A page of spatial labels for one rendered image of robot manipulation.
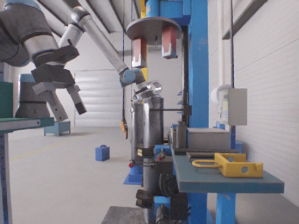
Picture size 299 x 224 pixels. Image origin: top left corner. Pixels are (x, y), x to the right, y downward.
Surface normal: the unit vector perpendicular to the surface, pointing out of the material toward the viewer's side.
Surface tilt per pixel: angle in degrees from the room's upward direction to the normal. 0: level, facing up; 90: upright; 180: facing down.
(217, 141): 90
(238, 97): 90
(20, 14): 90
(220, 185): 90
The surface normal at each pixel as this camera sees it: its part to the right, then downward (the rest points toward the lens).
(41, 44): 0.47, -0.08
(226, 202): -0.08, 0.01
